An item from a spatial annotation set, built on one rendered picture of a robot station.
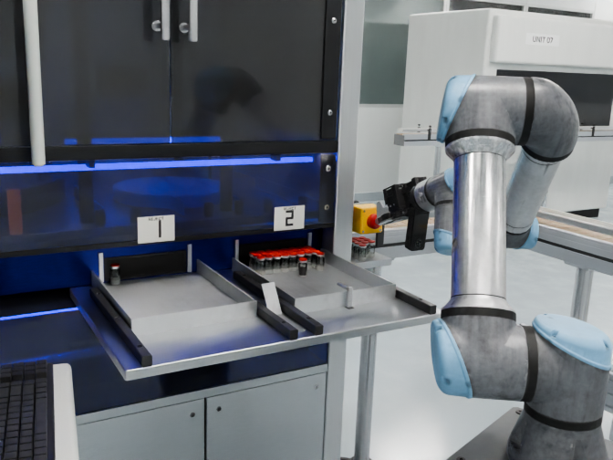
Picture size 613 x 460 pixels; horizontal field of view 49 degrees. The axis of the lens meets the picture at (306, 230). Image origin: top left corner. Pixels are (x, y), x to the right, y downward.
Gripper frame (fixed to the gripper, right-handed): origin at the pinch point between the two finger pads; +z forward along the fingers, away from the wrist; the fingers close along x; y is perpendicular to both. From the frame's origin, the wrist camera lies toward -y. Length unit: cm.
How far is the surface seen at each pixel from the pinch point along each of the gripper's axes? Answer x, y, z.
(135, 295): 65, -10, 6
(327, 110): 14.9, 28.3, -7.8
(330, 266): 12.7, -8.8, 7.8
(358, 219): 3.5, 2.6, 4.8
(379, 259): -4.2, -8.4, 9.2
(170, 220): 56, 6, 2
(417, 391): -82, -59, 110
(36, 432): 92, -32, -30
